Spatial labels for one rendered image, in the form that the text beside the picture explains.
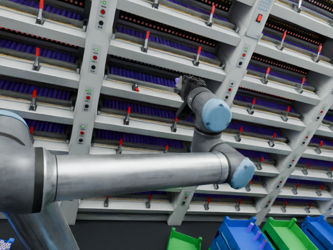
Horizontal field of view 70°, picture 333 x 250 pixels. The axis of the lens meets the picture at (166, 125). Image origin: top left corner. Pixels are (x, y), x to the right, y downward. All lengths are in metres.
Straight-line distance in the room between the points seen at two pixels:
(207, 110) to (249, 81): 0.71
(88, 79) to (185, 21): 0.50
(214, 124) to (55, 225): 0.51
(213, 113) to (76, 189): 0.43
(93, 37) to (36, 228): 0.75
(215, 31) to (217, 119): 0.60
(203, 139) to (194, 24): 0.60
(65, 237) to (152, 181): 0.34
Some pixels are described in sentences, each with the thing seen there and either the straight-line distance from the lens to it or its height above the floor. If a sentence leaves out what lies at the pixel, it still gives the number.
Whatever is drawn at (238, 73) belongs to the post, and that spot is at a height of 1.10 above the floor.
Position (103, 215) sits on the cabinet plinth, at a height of 0.04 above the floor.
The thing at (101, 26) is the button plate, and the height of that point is 1.14.
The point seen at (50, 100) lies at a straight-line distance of 1.27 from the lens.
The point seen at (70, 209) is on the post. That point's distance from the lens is 1.56.
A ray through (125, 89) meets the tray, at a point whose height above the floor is 0.89.
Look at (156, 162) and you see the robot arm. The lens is 0.53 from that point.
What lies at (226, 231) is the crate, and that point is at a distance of 1.41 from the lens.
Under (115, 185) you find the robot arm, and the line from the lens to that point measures 0.49.
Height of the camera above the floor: 1.22
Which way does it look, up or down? 22 degrees down
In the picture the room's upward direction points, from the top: 18 degrees clockwise
